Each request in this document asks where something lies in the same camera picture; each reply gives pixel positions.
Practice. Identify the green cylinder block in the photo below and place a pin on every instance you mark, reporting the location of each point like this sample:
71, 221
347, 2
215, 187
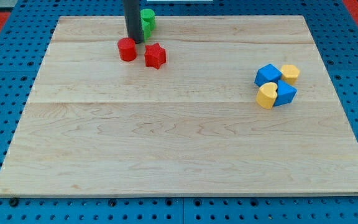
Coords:
148, 15

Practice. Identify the red star block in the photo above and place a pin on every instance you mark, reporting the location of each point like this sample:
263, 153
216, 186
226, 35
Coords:
155, 56

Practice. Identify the red cylinder block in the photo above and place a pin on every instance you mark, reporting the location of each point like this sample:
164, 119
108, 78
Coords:
127, 49

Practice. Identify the light wooden board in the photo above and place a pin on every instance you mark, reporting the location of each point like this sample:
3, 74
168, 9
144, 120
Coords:
97, 127

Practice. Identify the yellow heart block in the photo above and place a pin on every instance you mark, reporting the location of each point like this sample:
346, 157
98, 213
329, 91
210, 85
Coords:
267, 95

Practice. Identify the blue cube block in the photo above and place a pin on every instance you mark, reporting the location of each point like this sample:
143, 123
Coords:
268, 73

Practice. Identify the blue triangle block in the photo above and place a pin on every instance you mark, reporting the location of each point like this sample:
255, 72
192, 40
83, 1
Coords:
285, 93

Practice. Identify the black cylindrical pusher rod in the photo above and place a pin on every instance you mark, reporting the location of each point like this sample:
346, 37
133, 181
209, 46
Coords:
133, 20

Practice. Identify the yellow hexagon block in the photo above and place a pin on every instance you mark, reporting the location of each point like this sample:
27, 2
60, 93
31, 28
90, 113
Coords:
290, 73

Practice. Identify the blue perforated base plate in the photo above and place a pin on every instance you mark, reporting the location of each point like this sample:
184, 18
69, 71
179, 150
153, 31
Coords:
23, 42

